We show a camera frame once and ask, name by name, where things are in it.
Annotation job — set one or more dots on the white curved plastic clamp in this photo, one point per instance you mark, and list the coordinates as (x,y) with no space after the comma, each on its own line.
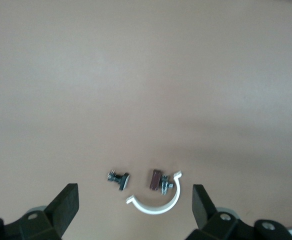
(156,209)

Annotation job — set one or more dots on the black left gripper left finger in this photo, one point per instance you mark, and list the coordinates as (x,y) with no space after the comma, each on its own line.
(61,212)

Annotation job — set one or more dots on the black switch component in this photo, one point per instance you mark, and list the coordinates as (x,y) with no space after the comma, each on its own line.
(123,181)

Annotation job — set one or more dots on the brown switch component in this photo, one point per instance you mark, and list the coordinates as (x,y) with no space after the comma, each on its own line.
(154,179)

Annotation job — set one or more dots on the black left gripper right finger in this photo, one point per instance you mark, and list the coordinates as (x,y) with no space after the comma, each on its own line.
(206,215)

